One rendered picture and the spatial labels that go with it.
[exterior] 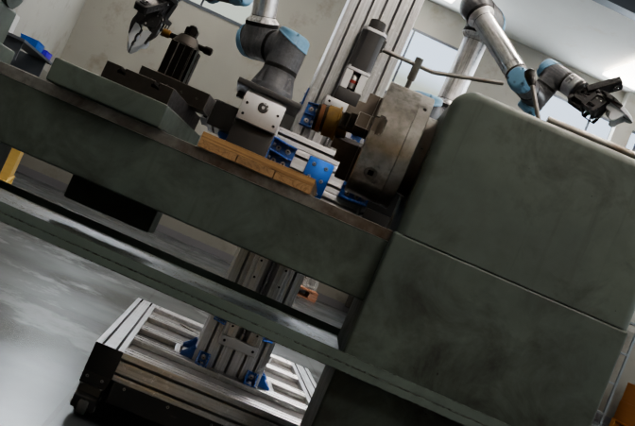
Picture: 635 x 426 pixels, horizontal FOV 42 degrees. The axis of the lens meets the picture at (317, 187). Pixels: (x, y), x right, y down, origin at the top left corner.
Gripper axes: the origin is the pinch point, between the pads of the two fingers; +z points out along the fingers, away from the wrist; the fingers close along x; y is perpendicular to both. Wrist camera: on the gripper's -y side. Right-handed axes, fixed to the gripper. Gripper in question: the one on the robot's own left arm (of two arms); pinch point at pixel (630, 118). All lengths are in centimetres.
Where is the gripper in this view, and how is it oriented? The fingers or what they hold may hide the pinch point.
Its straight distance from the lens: 279.2
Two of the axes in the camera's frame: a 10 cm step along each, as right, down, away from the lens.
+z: 5.7, 5.8, -5.8
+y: -7.7, 6.2, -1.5
